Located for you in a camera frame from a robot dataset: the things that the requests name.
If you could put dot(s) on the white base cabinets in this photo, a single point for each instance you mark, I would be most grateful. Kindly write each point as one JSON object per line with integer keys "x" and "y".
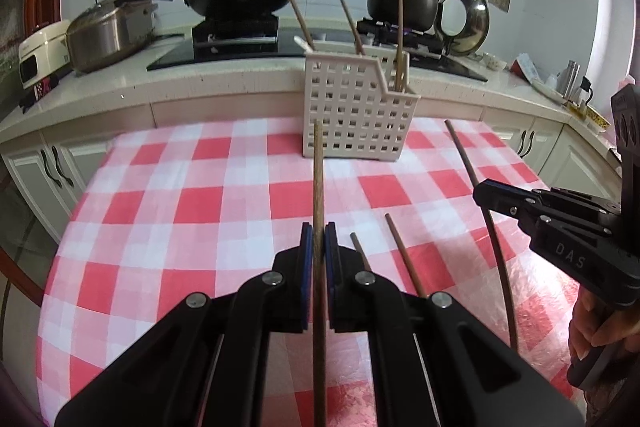
{"x": 75, "y": 157}

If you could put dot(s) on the white rice cooker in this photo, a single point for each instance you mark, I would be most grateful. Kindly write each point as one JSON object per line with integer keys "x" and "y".
{"x": 42, "y": 52}

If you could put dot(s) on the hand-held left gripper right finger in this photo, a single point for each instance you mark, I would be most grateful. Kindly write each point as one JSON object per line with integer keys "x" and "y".
{"x": 331, "y": 277}

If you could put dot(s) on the white plate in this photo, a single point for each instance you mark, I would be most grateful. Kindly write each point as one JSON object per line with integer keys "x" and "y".
{"x": 547, "y": 91}

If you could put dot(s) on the stainless steel bottle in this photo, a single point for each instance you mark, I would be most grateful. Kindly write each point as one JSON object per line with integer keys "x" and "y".
{"x": 569, "y": 79}

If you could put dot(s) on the person's right hand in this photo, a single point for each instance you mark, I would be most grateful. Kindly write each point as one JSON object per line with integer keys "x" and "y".
{"x": 590, "y": 332}

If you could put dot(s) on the small white cup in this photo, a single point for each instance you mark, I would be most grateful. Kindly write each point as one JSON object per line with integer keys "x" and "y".
{"x": 490, "y": 61}

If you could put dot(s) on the stainless steel pot lid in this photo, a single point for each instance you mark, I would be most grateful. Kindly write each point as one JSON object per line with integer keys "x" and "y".
{"x": 477, "y": 22}

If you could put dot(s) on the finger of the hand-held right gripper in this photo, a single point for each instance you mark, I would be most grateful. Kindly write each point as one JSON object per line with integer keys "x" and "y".
{"x": 575, "y": 201}
{"x": 500, "y": 202}

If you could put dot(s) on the brown wooden chopstick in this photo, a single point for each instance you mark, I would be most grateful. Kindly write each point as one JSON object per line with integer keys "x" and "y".
{"x": 400, "y": 27}
{"x": 318, "y": 182}
{"x": 405, "y": 254}
{"x": 460, "y": 152}
{"x": 299, "y": 17}
{"x": 349, "y": 19}
{"x": 360, "y": 251}

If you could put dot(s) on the red white package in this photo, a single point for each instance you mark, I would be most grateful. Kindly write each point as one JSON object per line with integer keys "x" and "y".
{"x": 524, "y": 68}

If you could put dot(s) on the light stone countertop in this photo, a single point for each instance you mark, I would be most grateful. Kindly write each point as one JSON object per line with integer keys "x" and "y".
{"x": 225, "y": 87}

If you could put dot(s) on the stainless steel pressure cooker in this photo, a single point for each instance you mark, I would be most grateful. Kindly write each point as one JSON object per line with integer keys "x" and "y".
{"x": 110, "y": 37}

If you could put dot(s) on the pink and black object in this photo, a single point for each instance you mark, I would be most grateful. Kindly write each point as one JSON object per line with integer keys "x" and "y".
{"x": 45, "y": 88}

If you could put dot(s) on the white perforated plastic basket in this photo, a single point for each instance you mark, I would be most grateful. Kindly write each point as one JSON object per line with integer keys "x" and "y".
{"x": 350, "y": 117}

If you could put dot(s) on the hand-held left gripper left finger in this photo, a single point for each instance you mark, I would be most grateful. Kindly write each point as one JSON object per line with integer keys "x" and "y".
{"x": 306, "y": 277}

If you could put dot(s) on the black gas stove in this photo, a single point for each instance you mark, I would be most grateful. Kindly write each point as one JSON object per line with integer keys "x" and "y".
{"x": 235, "y": 57}

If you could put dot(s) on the white spoon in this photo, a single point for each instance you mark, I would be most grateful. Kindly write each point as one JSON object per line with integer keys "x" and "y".
{"x": 301, "y": 42}

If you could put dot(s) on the red white checkered tablecloth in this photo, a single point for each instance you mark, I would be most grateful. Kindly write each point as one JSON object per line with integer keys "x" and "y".
{"x": 165, "y": 217}

